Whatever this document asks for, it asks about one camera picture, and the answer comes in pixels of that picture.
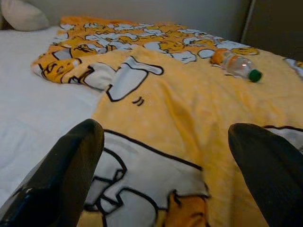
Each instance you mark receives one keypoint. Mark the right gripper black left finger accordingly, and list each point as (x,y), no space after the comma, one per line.
(52,179)

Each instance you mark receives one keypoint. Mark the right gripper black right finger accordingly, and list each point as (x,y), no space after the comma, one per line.
(272,179)

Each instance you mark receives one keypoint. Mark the white quilted mattress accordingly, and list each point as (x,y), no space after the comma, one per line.
(35,106)

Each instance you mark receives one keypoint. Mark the yellow cartoon egg blanket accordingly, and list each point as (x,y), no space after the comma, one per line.
(177,106)

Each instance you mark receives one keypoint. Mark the dark bedside cabinet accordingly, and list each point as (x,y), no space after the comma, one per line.
(274,26)

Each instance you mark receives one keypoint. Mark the clear bottle green cap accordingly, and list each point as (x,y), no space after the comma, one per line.
(236,63)

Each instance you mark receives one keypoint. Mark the beige pillow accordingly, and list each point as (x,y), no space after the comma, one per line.
(23,14)

